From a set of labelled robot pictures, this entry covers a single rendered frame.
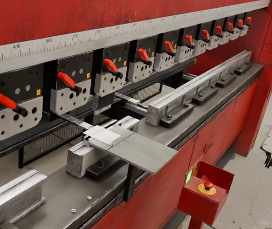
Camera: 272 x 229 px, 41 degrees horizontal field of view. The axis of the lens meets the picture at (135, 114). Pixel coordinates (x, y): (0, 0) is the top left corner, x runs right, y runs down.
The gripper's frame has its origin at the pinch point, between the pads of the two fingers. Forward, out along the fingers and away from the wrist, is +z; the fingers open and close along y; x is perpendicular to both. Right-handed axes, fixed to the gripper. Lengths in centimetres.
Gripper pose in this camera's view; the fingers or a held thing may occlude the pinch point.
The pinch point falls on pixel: (269, 162)
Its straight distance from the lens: 152.6
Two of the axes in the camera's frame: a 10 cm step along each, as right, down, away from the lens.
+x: 4.9, -3.1, 8.2
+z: -2.3, 8.6, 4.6
